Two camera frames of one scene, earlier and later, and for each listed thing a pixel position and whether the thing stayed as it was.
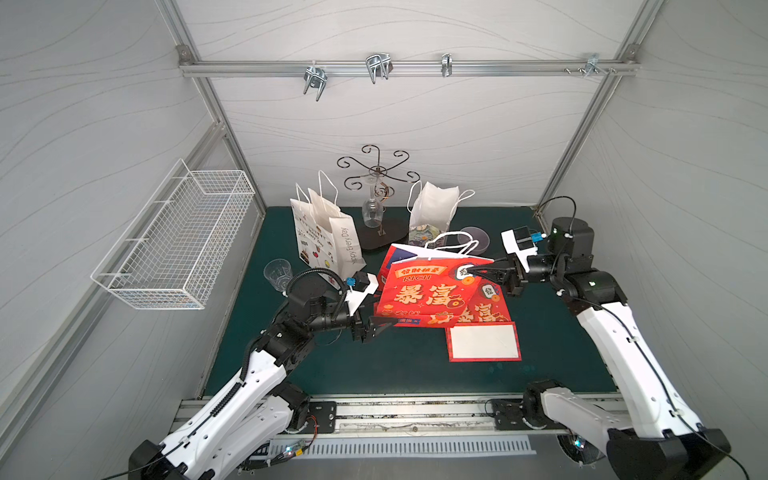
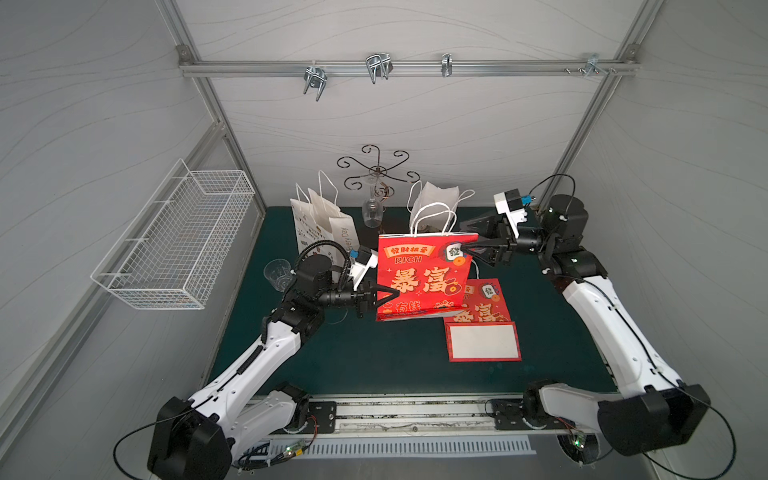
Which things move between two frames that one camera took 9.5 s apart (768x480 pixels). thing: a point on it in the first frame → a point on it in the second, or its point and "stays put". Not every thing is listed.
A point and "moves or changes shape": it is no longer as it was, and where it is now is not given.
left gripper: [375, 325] → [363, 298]
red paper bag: [426, 286] moves or changes shape
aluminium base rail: [500, 416] stays put
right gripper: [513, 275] → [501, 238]
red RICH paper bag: [484, 331] stays put
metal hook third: [446, 65] stays put
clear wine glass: [372, 210] stays put
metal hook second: [379, 63] stays put
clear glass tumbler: [279, 272] stays put
